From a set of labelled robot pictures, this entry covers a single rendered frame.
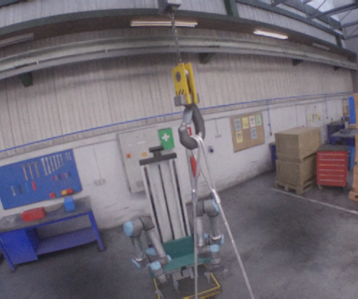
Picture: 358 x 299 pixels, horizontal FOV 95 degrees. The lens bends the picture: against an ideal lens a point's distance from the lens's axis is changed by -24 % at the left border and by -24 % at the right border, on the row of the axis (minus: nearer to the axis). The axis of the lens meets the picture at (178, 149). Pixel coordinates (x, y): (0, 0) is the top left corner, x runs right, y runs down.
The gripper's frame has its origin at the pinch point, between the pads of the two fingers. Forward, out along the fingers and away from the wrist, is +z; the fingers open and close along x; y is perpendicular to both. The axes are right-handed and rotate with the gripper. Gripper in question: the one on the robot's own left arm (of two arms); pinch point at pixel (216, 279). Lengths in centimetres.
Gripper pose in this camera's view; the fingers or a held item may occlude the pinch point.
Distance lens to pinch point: 195.2
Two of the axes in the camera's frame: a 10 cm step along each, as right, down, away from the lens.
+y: 1.0, -2.6, -9.6
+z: 0.8, 9.6, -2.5
